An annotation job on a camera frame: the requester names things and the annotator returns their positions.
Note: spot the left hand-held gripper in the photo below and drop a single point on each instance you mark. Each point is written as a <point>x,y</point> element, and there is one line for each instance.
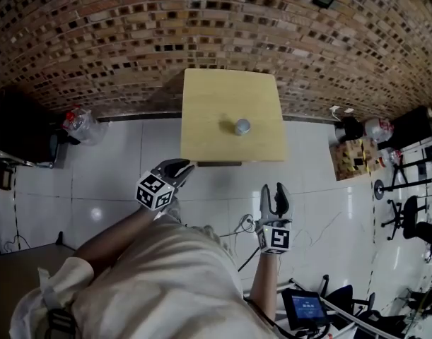
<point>155,191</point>

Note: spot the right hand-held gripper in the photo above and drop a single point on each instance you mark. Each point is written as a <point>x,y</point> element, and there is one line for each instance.
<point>275,238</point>

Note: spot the person's left forearm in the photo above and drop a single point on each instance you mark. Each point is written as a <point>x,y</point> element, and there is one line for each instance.
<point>113,238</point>

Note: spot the person's right forearm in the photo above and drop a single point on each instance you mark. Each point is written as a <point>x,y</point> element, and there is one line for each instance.
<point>265,284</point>

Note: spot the person's left shoe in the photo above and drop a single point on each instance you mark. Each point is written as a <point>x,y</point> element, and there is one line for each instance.
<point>172,208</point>

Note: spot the person's shoe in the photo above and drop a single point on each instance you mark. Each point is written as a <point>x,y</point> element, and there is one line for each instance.
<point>172,208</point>
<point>206,231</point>

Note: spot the black table base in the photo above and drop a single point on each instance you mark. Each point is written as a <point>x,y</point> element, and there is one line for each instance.
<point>219,163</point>

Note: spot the person's right shoe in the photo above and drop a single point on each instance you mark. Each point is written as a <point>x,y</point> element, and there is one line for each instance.
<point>206,231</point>

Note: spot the cardboard box with striped tape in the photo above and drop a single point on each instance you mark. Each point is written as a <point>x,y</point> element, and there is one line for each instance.
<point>355,159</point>

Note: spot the black stand with round base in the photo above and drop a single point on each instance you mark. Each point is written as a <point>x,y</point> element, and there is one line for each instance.
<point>378,189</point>

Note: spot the black and silver bucket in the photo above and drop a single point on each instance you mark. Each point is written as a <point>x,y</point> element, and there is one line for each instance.
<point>351,129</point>

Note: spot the clear plastic bottle red cap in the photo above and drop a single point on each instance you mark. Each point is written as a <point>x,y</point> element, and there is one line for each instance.
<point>83,125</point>

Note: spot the small black monitor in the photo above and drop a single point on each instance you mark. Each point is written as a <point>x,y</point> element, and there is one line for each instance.
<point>305,308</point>

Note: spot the person's beige clothing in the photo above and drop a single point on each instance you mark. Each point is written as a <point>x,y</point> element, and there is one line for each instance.
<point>148,284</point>

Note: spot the black office chair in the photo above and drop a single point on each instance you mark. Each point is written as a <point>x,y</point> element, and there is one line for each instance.
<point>429,237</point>
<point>410,217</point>
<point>346,297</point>

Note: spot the clear water jug red cap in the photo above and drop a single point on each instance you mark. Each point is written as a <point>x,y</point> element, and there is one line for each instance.
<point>390,156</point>

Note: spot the clear water jug red label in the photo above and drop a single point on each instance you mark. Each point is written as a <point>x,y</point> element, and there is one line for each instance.
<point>378,128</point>

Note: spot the white metal shelf cart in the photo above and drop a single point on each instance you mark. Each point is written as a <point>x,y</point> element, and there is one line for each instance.
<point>346,316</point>

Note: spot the tall black cabinet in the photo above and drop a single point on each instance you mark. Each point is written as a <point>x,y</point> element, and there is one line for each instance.
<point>410,127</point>

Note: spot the dark low cabinet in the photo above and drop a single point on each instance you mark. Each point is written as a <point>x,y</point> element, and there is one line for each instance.
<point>21,129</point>

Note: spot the grey table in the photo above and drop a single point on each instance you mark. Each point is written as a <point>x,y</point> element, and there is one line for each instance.
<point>21,288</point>

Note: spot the white wall socket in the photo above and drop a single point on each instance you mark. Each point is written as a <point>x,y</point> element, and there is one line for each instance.
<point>334,109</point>
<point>349,110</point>

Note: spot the wooden shelf frame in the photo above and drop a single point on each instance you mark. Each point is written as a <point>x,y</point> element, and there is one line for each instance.
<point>1,177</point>

